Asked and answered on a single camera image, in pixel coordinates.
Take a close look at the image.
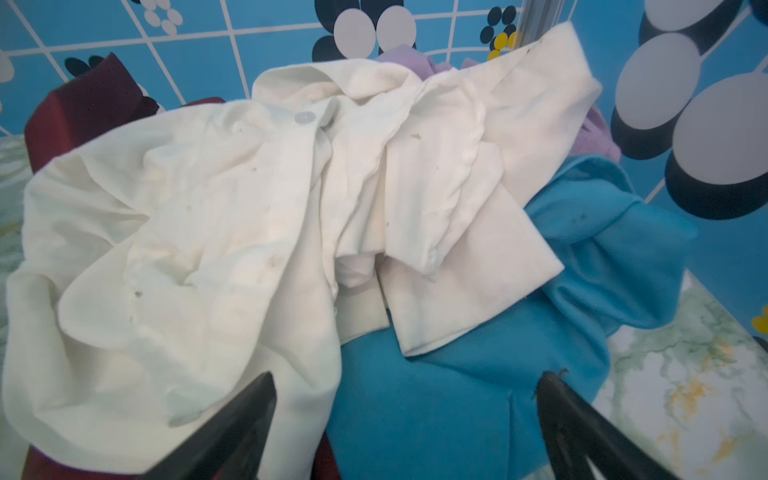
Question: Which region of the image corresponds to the purple cloth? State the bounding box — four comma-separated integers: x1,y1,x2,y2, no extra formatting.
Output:
377,46,622,163

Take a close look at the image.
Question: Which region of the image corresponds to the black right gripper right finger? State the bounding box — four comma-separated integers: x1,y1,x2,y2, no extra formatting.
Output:
535,371,676,480

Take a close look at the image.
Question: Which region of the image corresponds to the teal cloth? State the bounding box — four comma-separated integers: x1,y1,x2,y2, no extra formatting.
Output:
326,156,696,479

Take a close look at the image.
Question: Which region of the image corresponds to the white shirt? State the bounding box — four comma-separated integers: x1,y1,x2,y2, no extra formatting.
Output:
2,23,601,479

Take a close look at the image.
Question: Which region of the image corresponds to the aluminium corner post right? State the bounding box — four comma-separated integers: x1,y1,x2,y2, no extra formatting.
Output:
514,0,565,48

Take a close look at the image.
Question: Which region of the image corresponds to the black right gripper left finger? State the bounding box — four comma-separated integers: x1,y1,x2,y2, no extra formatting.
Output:
141,372,277,480

